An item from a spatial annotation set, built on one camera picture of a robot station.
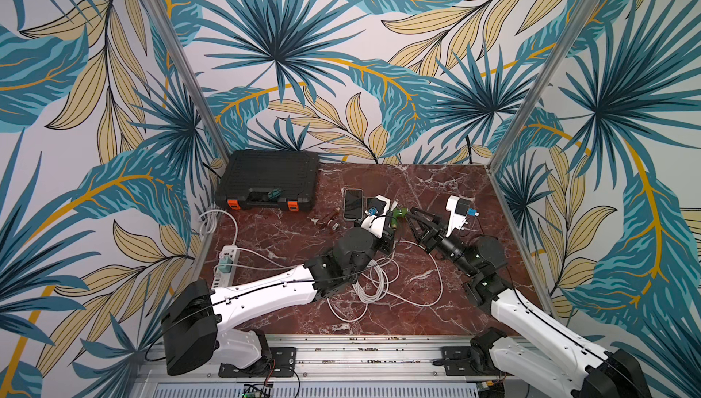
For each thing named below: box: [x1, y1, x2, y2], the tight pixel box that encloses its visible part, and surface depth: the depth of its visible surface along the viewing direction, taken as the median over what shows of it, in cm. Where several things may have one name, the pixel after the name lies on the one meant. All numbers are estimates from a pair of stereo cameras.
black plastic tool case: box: [215, 149, 321, 212], surface depth 105 cm
